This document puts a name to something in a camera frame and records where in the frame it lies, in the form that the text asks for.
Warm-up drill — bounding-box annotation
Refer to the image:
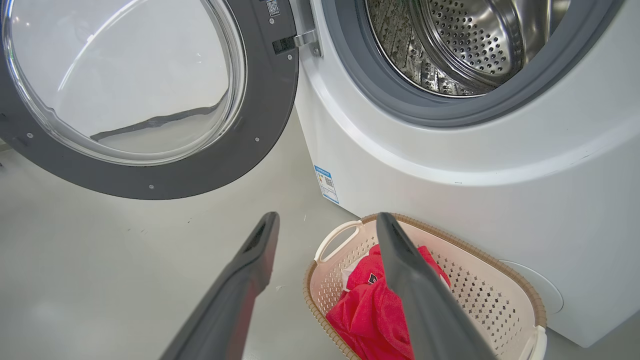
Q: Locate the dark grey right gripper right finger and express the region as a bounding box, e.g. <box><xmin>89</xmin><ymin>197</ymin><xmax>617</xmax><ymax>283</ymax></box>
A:
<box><xmin>375</xmin><ymin>212</ymin><xmax>497</xmax><ymax>360</ymax></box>

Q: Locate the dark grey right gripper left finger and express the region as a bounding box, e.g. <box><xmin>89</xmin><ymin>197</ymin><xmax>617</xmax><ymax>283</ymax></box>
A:
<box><xmin>159</xmin><ymin>211</ymin><xmax>281</xmax><ymax>360</ymax></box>

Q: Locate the grey rubber door gasket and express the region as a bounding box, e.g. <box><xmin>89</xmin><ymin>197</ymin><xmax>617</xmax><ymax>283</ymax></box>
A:
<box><xmin>322</xmin><ymin>0</ymin><xmax>627</xmax><ymax>129</ymax></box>

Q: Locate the blue energy label sticker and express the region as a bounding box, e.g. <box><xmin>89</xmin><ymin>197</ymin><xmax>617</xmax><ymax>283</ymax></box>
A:
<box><xmin>313</xmin><ymin>164</ymin><xmax>340</xmax><ymax>205</ymax></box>

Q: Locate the red garment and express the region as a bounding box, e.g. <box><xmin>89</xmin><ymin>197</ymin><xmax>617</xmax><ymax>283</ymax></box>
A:
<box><xmin>325</xmin><ymin>243</ymin><xmax>451</xmax><ymax>360</ymax></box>

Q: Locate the white washing machine body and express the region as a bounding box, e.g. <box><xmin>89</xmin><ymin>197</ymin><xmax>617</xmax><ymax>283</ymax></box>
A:
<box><xmin>290</xmin><ymin>0</ymin><xmax>640</xmax><ymax>349</ymax></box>

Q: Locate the cream perforated laundry basket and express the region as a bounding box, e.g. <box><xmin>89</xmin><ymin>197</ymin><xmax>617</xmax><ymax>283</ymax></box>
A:
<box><xmin>302</xmin><ymin>212</ymin><xmax>548</xmax><ymax>360</ymax></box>

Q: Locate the steel washing machine drum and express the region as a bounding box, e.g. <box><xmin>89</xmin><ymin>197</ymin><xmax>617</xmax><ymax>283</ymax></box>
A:
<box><xmin>365</xmin><ymin>0</ymin><xmax>572</xmax><ymax>97</ymax></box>

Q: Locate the round white filter cover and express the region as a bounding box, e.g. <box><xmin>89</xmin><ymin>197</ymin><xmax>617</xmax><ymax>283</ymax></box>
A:
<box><xmin>499</xmin><ymin>259</ymin><xmax>565</xmax><ymax>316</ymax></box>

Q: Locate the metal door hinge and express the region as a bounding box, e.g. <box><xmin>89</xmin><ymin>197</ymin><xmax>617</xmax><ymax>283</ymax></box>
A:
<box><xmin>293</xmin><ymin>29</ymin><xmax>324</xmax><ymax>58</ymax></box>

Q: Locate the black round washing machine door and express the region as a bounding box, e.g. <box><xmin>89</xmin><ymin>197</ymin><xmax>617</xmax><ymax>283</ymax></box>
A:
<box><xmin>0</xmin><ymin>0</ymin><xmax>300</xmax><ymax>201</ymax></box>

